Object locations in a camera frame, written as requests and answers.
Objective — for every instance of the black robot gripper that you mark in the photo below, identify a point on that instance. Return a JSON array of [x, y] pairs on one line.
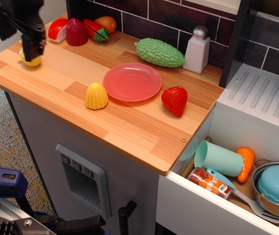
[[23, 16]]

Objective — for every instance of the yellow toy potato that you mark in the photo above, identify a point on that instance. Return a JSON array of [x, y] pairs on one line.
[[34, 62]]

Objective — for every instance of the robot base metal plate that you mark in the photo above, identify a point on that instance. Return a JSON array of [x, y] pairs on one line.
[[14, 221]]

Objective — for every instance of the pink plastic plate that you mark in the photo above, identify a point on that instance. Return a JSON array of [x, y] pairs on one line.
[[132, 82]]

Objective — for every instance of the red white toy slice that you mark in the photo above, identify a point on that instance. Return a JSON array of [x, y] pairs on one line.
[[57, 30]]

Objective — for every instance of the dark red toy vegetable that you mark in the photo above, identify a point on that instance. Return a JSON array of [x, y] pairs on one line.
[[76, 34]]

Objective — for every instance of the red toy chili pepper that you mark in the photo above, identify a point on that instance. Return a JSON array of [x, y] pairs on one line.
[[95, 31]]

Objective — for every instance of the yellow toy corn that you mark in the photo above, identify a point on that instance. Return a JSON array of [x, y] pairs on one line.
[[96, 96]]

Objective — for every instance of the green toy bitter gourd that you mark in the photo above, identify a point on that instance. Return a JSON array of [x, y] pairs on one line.
[[159, 53]]

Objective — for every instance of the blue clamp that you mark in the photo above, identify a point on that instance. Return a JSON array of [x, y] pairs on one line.
[[13, 183]]

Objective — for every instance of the grey ice dispenser panel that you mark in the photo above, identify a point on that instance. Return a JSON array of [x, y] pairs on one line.
[[86, 180]]

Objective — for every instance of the red toy strawberry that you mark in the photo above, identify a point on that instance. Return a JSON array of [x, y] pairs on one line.
[[175, 99]]

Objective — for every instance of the white salt shaker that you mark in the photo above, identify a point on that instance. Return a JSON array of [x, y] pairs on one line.
[[197, 51]]

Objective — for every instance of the mint green plastic cup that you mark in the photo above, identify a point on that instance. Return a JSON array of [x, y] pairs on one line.
[[209, 155]]

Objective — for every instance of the toy food can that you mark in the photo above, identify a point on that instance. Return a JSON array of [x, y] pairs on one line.
[[202, 178]]

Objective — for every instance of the light blue plastic spoon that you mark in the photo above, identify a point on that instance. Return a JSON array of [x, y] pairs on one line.
[[221, 177]]

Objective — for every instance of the orange toy carrot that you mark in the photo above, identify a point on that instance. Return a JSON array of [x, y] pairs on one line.
[[248, 156]]

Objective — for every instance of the grey toy spatula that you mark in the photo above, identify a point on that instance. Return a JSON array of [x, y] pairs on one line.
[[257, 209]]

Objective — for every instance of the metal toy pot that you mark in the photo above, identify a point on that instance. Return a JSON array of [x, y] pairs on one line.
[[262, 201]]

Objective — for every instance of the black cabinet door handle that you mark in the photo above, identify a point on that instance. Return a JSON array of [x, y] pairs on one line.
[[124, 213]]

